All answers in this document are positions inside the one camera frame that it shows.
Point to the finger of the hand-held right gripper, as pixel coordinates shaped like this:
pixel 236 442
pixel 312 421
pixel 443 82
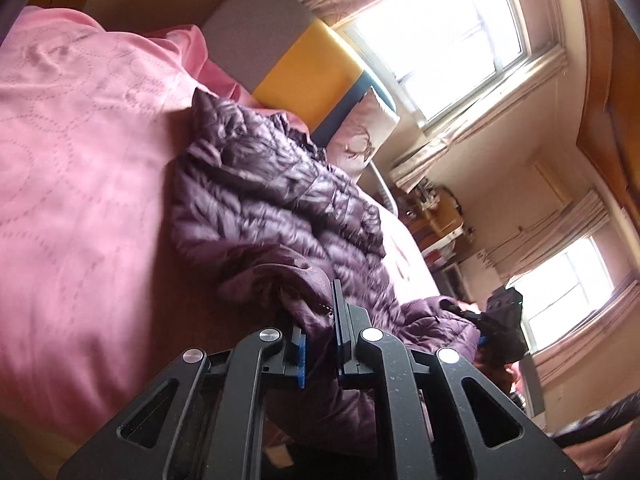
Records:
pixel 467 316

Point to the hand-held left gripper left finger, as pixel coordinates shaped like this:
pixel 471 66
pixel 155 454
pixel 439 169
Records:
pixel 300 360

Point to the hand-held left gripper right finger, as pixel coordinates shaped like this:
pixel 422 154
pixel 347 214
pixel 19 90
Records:
pixel 342 355

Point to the purple puffer jacket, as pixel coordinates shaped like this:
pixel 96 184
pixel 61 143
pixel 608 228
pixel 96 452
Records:
pixel 280 210

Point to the person's right forearm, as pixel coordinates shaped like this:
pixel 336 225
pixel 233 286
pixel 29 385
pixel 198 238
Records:
pixel 600 452

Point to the person's right hand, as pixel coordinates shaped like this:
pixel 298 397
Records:
pixel 507 377

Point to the small bright window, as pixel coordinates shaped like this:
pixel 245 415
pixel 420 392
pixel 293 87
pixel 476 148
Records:
pixel 565 300

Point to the pale pink bed sheet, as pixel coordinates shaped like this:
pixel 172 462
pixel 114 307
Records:
pixel 405 255

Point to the pale striped curtain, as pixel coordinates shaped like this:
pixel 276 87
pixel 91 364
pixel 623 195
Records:
pixel 550 230
pixel 590 355

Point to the cluttered wooden desk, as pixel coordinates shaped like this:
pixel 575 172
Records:
pixel 440 220

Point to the white curved tube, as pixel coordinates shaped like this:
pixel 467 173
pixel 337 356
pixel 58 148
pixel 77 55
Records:
pixel 385 185

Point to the deer print pillow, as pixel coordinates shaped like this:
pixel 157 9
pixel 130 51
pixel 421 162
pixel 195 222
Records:
pixel 365 125

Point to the wooden cabinet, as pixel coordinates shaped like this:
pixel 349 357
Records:
pixel 610 110

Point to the large bright window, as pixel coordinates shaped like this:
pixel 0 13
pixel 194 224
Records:
pixel 440 50

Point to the pink quilted blanket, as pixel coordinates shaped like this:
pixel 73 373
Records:
pixel 75 185

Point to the grey yellow blue headboard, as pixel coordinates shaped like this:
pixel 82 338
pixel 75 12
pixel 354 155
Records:
pixel 295 65

